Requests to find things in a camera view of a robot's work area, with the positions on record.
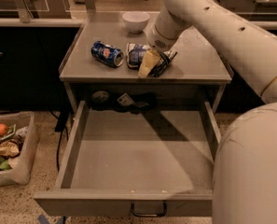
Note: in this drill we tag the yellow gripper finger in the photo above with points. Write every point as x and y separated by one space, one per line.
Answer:
149 61

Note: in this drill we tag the clear plastic bin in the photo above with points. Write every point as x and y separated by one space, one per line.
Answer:
20 174

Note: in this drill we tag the black items behind drawer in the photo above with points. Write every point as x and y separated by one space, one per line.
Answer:
105 100

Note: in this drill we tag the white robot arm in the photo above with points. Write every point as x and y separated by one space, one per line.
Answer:
245 172

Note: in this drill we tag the black drawer handle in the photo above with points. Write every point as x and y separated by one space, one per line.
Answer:
149 209

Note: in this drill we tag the grey metal cabinet table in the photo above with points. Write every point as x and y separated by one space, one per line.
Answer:
196 70

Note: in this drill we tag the blue chip bag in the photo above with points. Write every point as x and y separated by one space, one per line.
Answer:
136 52

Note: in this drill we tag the crumpled snack wrapper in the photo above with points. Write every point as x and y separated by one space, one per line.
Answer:
9 149

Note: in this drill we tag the grey open top drawer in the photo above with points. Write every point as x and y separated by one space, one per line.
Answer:
115 159

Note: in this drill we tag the blue soda can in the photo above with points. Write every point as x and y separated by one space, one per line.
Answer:
107 54

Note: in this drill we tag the green item in bin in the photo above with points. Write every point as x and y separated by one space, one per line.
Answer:
5 166

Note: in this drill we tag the orange fruit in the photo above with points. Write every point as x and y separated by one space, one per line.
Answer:
3 129

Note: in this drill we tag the white ceramic bowl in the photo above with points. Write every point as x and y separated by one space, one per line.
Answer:
136 21

